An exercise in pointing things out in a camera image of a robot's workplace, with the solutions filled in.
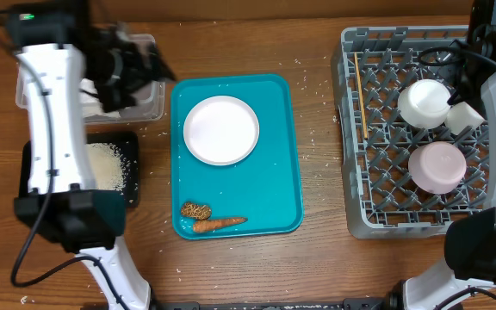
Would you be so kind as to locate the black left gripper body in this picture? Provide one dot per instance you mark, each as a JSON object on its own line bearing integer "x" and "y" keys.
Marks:
{"x": 114, "y": 73}

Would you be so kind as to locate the white cup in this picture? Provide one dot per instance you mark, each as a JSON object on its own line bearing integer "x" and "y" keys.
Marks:
{"x": 461, "y": 116}

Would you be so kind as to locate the white napkin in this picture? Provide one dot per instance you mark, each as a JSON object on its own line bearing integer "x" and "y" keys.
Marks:
{"x": 91, "y": 106}

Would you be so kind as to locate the white plate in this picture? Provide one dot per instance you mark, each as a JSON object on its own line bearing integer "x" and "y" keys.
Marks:
{"x": 221, "y": 130}

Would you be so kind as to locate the pink white bowl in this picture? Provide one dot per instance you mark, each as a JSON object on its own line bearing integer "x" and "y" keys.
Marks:
{"x": 437, "y": 168}

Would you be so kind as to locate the wooden chopstick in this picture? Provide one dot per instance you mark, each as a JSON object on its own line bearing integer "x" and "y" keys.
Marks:
{"x": 360, "y": 97}

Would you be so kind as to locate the teal plastic tray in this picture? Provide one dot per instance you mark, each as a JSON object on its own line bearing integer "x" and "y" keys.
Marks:
{"x": 265, "y": 187}

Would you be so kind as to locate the orange carrot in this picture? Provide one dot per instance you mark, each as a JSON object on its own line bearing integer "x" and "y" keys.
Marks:
{"x": 205, "y": 226}

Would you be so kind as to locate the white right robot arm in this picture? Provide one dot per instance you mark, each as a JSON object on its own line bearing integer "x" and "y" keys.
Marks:
{"x": 468, "y": 266}

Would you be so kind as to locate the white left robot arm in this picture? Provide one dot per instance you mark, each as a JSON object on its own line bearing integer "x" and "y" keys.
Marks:
{"x": 56, "y": 47}

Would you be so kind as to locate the grey dishwasher rack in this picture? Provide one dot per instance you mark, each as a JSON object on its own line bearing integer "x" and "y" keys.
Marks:
{"x": 382, "y": 200}

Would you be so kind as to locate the clear plastic bin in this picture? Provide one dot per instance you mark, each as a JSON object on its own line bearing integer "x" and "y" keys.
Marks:
{"x": 149, "y": 99}

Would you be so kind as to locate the black bin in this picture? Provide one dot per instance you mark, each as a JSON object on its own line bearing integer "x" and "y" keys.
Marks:
{"x": 128, "y": 146}

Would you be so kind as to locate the white rice pile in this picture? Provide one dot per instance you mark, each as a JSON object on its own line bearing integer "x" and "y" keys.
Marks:
{"x": 106, "y": 164}

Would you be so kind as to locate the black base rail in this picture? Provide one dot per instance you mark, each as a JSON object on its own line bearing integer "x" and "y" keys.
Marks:
{"x": 367, "y": 303}

